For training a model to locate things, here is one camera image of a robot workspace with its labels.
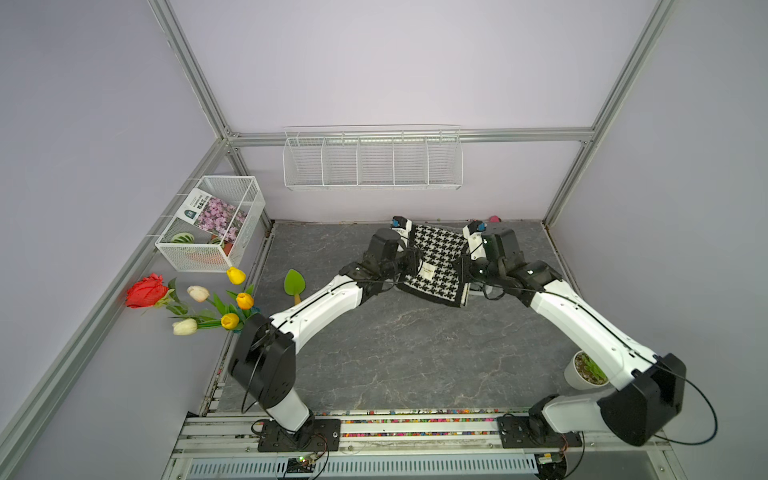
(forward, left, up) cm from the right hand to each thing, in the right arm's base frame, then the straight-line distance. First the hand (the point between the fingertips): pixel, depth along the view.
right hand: (454, 261), depth 79 cm
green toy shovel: (+8, +51, -24) cm, 57 cm away
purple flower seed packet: (+7, +62, +11) cm, 64 cm away
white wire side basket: (-2, +66, +9) cm, 67 cm away
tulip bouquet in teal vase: (-19, +51, +7) cm, 55 cm away
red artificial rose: (-17, +64, +13) cm, 68 cm away
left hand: (+3, +8, 0) cm, 9 cm away
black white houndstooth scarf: (-3, +4, -1) cm, 5 cm away
